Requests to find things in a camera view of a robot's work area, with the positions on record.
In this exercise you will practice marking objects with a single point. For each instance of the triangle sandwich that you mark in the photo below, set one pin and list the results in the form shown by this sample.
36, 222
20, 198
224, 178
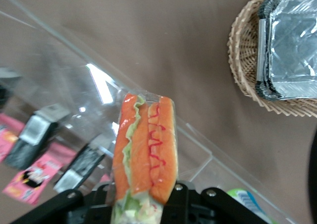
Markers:
143, 147

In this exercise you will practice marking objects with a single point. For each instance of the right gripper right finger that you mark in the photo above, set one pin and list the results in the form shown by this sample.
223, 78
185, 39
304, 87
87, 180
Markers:
223, 206

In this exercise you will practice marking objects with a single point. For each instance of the small black box white label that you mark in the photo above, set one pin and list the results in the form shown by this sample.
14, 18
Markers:
86, 159
22, 152

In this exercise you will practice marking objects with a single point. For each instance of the pink snack packet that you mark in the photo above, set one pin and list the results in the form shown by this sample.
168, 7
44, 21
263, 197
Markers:
106, 179
32, 184
7, 139

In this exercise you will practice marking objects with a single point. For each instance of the oval light wicker basket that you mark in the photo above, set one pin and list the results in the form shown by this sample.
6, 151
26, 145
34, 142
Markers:
244, 48

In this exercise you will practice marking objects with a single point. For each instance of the clear acrylic stepped shelf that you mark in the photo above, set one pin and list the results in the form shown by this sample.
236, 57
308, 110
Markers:
62, 85

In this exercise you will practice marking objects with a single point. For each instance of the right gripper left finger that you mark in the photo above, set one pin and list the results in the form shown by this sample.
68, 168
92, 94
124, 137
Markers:
62, 204

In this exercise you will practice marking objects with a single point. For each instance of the cup with green lid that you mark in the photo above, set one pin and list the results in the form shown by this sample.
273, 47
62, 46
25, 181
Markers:
241, 201

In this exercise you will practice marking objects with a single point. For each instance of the stack of foil trays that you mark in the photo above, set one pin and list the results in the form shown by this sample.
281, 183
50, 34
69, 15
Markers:
292, 48

